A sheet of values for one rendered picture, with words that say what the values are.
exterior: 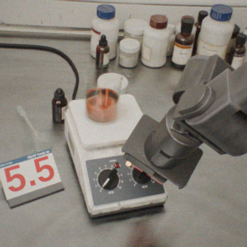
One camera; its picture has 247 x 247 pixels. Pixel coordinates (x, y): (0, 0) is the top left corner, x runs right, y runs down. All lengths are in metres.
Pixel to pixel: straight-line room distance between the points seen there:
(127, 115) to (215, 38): 0.37
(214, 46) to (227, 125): 0.61
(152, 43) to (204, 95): 0.57
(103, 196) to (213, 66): 0.27
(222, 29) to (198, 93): 0.59
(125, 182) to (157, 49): 0.41
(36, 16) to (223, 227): 0.68
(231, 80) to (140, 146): 0.20
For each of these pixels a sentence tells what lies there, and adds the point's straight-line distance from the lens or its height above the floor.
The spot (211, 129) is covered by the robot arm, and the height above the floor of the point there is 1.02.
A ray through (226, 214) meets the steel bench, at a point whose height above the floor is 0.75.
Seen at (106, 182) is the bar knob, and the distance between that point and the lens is 0.72.
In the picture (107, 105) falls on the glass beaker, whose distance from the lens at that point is 0.75.
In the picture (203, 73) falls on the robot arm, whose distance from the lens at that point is 0.60.
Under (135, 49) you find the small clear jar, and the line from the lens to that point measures 1.06.
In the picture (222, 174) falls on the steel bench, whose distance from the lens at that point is 0.86.
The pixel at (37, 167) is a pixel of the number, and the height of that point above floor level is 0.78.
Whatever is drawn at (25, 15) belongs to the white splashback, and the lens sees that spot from 1.19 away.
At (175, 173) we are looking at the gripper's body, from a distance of 0.66.
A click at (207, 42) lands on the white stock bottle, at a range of 1.10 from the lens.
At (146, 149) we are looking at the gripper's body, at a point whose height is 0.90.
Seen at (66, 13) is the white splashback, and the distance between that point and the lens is 1.18.
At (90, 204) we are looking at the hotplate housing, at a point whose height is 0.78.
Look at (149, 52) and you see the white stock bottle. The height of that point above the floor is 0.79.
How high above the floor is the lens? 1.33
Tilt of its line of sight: 39 degrees down
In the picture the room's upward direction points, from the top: 6 degrees clockwise
